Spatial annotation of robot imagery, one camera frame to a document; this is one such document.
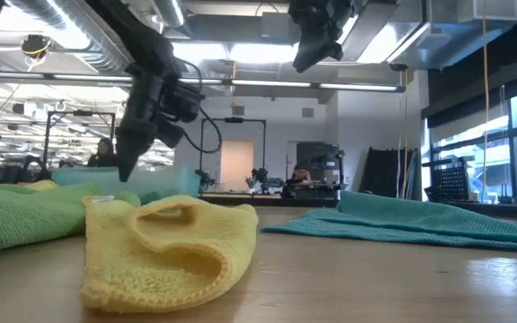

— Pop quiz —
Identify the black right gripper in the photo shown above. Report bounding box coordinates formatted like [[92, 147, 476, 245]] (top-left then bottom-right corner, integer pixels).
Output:
[[287, 0, 359, 74]]

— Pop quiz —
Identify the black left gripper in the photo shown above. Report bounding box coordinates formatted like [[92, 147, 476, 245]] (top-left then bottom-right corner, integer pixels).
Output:
[[115, 66, 186, 183]]

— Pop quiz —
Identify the teal microfiber towel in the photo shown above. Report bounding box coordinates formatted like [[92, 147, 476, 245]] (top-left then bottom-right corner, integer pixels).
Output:
[[261, 190, 517, 255]]

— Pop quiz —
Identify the green microfiber towel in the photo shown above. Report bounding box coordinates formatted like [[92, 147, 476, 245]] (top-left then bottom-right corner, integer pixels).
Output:
[[0, 181, 142, 251]]

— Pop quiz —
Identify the person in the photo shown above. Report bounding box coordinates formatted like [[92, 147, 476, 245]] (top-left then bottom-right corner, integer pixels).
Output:
[[290, 163, 312, 183], [86, 136, 119, 170]]

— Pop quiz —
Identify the translucent teal plastic bin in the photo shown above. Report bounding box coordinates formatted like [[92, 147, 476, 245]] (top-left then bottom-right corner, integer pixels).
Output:
[[50, 166, 202, 205]]

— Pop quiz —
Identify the long ceiling light strip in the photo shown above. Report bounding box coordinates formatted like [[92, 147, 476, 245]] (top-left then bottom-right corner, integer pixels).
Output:
[[0, 71, 406, 93]]

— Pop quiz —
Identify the pale door panel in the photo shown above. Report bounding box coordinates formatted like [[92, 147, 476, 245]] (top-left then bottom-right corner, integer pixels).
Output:
[[219, 140, 255, 193]]

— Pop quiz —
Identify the black perforated crate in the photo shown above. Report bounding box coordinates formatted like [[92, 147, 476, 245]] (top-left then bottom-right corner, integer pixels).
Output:
[[428, 164, 471, 203]]

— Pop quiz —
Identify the black gantry frame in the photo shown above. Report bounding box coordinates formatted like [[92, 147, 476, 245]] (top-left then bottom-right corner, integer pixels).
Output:
[[199, 117, 267, 189], [42, 109, 117, 170]]

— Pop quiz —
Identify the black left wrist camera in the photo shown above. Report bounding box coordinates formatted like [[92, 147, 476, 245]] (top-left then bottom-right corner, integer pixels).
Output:
[[162, 83, 206, 125]]

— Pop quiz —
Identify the black left camera cable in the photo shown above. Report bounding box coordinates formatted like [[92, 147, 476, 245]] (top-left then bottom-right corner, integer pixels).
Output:
[[181, 57, 223, 154]]

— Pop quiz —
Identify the silver ventilation duct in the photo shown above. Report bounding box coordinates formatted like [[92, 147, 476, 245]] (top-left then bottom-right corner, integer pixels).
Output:
[[4, 0, 134, 75]]

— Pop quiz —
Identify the black aluminium table frame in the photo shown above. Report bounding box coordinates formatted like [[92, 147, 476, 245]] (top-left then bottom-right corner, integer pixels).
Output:
[[199, 192, 517, 222]]

